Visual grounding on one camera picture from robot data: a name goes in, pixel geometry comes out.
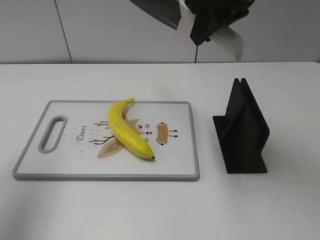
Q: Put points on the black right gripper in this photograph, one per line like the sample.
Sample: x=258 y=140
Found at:
x=210 y=15

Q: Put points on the white handled kitchen knife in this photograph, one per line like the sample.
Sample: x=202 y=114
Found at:
x=171 y=12

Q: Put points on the yellow plastic banana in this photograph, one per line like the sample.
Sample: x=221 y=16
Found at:
x=125 y=134

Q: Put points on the black knife stand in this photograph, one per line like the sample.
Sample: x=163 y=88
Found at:
x=242 y=132

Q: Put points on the white grey cutting board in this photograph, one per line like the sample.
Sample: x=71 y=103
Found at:
x=72 y=141

